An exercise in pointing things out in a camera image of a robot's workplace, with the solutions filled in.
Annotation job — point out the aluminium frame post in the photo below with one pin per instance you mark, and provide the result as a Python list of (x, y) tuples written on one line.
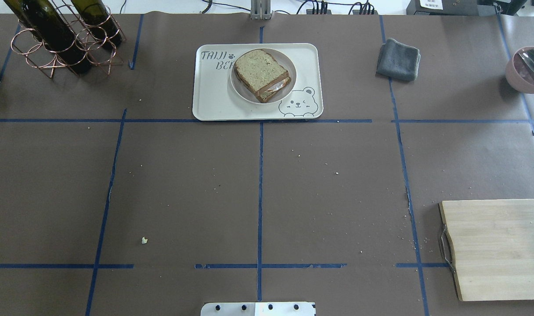
[(260, 10)]

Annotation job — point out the green wine bottle middle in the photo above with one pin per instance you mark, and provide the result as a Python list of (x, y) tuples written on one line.
[(102, 27)]

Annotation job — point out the green wine bottle front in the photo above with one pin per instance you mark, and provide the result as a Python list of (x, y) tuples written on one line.
[(57, 35)]

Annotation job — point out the green wine bottle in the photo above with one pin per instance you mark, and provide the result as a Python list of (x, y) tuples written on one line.
[(102, 27), (57, 35), (16, 7)]

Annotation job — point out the copper wire bottle rack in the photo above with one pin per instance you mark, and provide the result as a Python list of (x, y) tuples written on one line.
[(76, 35)]

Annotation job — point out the grey folded cloth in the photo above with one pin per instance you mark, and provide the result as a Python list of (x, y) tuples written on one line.
[(398, 60)]

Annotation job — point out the white plate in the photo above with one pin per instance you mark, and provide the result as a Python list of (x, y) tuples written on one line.
[(285, 61)]

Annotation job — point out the cream bear tray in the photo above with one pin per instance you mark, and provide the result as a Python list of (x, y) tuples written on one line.
[(215, 99)]

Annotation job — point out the pink bowl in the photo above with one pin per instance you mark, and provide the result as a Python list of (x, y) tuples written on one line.
[(515, 74)]

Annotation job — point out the black computer box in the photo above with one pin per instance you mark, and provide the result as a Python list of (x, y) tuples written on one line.
[(450, 8)]

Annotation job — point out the wooden cutting board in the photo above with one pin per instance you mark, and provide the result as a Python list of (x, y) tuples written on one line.
[(492, 248)]

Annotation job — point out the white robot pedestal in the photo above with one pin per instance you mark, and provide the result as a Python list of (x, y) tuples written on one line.
[(259, 309)]

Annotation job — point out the green wine bottle back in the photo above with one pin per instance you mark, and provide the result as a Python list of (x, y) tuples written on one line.
[(16, 7)]

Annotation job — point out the bread slice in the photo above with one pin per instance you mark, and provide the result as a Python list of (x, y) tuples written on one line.
[(278, 92), (260, 72)]

